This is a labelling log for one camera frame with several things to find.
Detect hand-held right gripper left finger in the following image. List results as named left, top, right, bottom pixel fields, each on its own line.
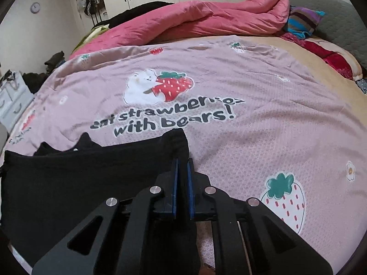
left=31, top=158, right=180, bottom=275

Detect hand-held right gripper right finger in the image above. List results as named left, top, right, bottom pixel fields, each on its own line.
left=187, top=158, right=334, bottom=275

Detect black shirt with orange patches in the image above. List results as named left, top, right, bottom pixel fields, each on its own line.
left=0, top=128, right=201, bottom=275

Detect dark clothes pile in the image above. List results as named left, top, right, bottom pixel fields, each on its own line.
left=22, top=71, right=48, bottom=94

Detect pink strawberry printed bed sheet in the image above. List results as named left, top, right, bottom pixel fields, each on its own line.
left=6, top=36, right=367, bottom=275

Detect green blanket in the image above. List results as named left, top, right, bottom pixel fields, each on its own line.
left=73, top=24, right=111, bottom=53

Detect pink quilt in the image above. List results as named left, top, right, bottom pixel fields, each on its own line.
left=67, top=0, right=291, bottom=61

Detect olive green garment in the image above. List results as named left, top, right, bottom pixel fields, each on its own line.
left=44, top=51, right=66, bottom=73

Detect black garment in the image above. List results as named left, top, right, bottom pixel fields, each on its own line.
left=100, top=1, right=175, bottom=29

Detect white drawer cabinet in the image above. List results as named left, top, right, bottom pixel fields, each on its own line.
left=0, top=70, right=35, bottom=125

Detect red blanket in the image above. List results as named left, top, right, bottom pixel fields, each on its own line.
left=279, top=33, right=354, bottom=79

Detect white door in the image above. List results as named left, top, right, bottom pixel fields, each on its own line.
left=75, top=0, right=111, bottom=29

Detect striped pillow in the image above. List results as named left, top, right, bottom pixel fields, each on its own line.
left=282, top=5, right=326, bottom=39

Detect hanging bags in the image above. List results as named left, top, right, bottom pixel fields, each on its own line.
left=80, top=0, right=106, bottom=16

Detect grey padded headboard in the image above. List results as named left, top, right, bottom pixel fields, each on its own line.
left=277, top=0, right=367, bottom=78

